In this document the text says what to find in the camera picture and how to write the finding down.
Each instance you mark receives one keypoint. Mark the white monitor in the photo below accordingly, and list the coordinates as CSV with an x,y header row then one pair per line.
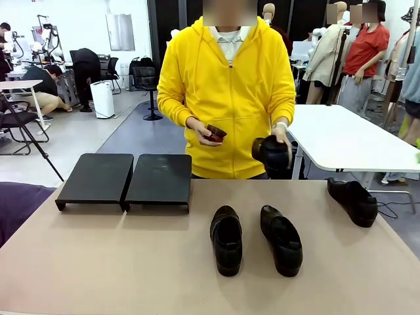
x,y
300,49

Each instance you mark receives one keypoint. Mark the black tripod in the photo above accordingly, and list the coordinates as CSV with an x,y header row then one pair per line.
x,y
33,141

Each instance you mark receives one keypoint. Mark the white humanoid robot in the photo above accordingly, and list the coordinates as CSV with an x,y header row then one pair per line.
x,y
316,36

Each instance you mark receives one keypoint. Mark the mannequin with beige jacket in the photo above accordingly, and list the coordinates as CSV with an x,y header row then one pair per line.
x,y
323,59

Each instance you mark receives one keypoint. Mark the black leather shoe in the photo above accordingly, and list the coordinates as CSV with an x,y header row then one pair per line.
x,y
282,243
275,159
354,200
226,243

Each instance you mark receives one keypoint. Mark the light blue garment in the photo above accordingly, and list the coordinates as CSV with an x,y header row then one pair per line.
x,y
413,82

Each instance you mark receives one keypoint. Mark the person's right forearm yellow sleeve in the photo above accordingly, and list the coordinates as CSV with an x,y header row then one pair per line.
x,y
170,108

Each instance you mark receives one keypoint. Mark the person in black shirt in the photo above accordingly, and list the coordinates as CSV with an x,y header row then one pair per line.
x,y
5,49

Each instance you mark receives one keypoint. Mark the grey workbench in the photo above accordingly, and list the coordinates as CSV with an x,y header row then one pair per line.
x,y
69,82

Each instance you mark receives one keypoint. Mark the person's right hand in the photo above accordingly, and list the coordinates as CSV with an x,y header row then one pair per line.
x,y
197,126

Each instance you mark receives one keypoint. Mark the person in yellow hoodie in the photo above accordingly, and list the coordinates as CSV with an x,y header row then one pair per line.
x,y
226,82

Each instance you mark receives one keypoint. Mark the silver wall panel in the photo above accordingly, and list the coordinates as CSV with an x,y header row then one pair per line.
x,y
120,32

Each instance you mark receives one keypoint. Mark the white wristwatch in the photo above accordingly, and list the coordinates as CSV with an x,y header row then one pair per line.
x,y
281,124

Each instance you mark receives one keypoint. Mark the person dressed in black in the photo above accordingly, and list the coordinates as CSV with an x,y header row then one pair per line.
x,y
85,65

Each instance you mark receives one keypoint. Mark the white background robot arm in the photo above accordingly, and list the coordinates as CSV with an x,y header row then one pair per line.
x,y
49,36

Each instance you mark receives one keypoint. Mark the man in beige shorts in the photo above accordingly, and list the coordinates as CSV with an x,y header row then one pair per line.
x,y
42,88

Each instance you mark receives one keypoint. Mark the black backpack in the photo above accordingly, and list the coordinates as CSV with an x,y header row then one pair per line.
x,y
141,62

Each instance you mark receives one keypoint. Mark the white air purifier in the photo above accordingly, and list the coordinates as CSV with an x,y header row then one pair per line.
x,y
102,98

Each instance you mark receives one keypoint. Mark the black metal shoe stand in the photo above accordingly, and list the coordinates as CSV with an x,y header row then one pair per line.
x,y
160,180
98,177

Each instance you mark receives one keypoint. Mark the person's left hand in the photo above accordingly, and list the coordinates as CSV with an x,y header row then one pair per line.
x,y
280,134

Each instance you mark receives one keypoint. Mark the brown wooden shoe brush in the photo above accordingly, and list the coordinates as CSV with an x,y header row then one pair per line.
x,y
217,133

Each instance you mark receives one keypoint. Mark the pink-topped white desk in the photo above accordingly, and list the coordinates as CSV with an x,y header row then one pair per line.
x,y
19,84

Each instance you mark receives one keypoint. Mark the wooden coat rack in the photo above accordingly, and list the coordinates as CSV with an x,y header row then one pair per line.
x,y
408,49

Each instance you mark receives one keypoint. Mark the mannequin with dark red top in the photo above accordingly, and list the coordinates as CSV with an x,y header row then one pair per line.
x,y
270,13

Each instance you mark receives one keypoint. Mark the black camera stand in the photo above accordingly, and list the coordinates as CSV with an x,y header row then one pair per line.
x,y
338,65

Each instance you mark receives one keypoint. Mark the person's left forearm yellow sleeve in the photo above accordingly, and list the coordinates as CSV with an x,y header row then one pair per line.
x,y
283,105

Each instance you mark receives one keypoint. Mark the black folding chair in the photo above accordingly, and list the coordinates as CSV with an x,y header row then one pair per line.
x,y
19,121

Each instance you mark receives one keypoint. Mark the black padded bar stool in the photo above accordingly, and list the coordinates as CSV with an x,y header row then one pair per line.
x,y
146,78

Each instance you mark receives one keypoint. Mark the black mesh office chair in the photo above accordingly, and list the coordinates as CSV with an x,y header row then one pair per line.
x,y
111,69

